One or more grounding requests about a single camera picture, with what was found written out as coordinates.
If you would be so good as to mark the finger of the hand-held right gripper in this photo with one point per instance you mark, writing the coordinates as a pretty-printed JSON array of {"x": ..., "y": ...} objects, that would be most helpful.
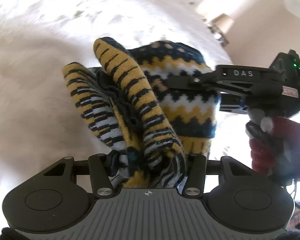
[
  {"x": 231, "y": 103},
  {"x": 230, "y": 81}
]

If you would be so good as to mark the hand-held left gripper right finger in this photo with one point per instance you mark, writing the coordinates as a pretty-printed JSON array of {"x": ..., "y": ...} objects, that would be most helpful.
[{"x": 198, "y": 167}]

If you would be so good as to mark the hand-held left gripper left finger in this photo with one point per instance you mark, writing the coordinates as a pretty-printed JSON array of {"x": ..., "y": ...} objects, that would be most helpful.
[{"x": 99, "y": 170}]

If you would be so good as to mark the navy yellow zigzag knit sweater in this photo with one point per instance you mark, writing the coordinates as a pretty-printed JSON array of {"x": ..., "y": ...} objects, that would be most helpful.
[{"x": 140, "y": 85}]

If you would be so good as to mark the person's right hand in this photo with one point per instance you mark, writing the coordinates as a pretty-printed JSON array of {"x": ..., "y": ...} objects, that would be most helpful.
[{"x": 272, "y": 140}]

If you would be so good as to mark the dark cluttered bedside table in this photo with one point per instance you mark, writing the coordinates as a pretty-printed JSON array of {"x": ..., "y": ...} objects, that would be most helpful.
[{"x": 218, "y": 31}]

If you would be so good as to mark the cream embroidered bedspread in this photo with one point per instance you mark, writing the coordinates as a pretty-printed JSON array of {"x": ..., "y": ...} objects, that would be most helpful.
[{"x": 39, "y": 80}]

